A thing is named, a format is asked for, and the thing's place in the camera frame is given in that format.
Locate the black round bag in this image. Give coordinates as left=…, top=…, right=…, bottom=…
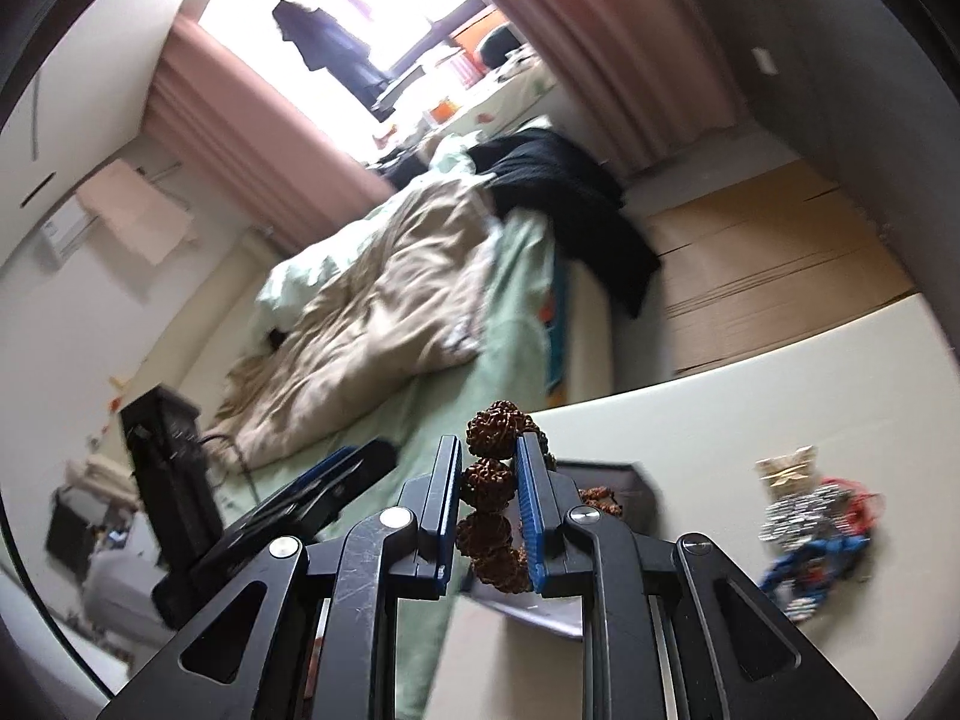
left=478, top=25, right=524, bottom=70

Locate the beige duvet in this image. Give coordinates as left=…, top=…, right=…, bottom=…
left=216, top=184, right=502, bottom=472

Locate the black storage box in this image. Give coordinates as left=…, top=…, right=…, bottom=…
left=43, top=486, right=97, bottom=565

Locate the large brown bead bracelet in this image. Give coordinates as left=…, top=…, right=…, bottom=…
left=454, top=399, right=557, bottom=595

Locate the small brown bead string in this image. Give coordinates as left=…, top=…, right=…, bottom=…
left=576, top=486, right=625, bottom=520

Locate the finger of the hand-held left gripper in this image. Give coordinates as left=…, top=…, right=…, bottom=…
left=247, top=439, right=399, bottom=541

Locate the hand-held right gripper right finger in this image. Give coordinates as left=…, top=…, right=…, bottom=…
left=516, top=435, right=878, bottom=720

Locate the pink towel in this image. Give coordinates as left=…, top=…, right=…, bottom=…
left=75, top=157, right=199, bottom=266

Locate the bed with beige quilt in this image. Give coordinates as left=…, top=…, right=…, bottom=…
left=212, top=116, right=625, bottom=720

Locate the red cord bracelet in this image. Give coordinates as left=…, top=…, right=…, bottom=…
left=820, top=475, right=884, bottom=535

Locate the black jewelry tray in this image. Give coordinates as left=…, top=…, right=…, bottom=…
left=463, top=457, right=662, bottom=640

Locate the hanging dark garment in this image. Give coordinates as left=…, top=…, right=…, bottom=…
left=270, top=0, right=392, bottom=112

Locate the pink curtain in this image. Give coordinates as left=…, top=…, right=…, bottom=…
left=456, top=0, right=742, bottom=175
left=145, top=15, right=392, bottom=254

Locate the black cable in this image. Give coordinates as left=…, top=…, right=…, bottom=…
left=199, top=430, right=261, bottom=497

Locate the silver bead chain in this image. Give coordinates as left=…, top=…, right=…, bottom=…
left=756, top=486, right=852, bottom=545

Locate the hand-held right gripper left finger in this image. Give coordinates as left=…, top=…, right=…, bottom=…
left=97, top=436, right=463, bottom=720

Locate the white air conditioner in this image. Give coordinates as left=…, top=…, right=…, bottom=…
left=37, top=193, right=104, bottom=269

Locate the black clothing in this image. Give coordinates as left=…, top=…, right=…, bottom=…
left=381, top=127, right=662, bottom=320

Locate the beige bow ornament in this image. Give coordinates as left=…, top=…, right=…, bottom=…
left=754, top=445, right=820, bottom=494

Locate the cluttered desk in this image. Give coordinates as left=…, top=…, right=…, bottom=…
left=373, top=41, right=562, bottom=166

